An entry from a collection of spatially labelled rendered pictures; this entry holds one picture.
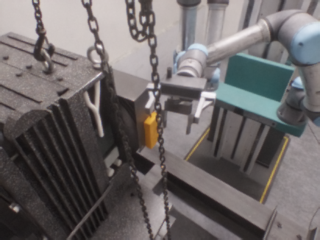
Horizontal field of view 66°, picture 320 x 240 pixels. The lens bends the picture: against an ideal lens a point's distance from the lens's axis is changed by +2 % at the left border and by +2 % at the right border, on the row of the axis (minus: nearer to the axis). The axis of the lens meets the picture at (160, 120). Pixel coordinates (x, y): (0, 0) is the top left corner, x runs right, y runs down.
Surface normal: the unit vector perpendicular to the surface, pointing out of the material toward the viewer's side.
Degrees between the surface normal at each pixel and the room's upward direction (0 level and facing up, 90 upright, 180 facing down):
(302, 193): 0
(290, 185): 0
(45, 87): 0
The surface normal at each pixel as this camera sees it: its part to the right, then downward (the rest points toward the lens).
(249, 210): -0.01, -0.71
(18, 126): 0.87, 0.34
